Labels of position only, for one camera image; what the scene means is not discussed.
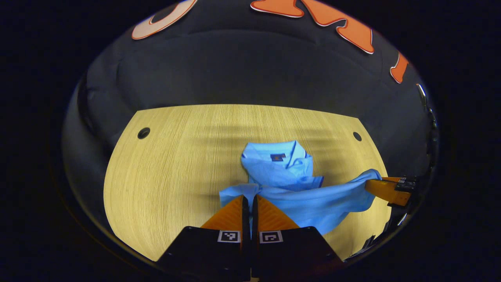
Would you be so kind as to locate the light blue T-shirt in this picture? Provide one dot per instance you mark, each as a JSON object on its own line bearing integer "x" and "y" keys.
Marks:
{"x": 285, "y": 180}

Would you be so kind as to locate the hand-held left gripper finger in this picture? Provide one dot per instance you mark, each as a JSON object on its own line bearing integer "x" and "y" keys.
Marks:
{"x": 255, "y": 219}
{"x": 245, "y": 219}

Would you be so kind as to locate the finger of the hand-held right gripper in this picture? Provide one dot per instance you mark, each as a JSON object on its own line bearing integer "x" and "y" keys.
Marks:
{"x": 385, "y": 190}

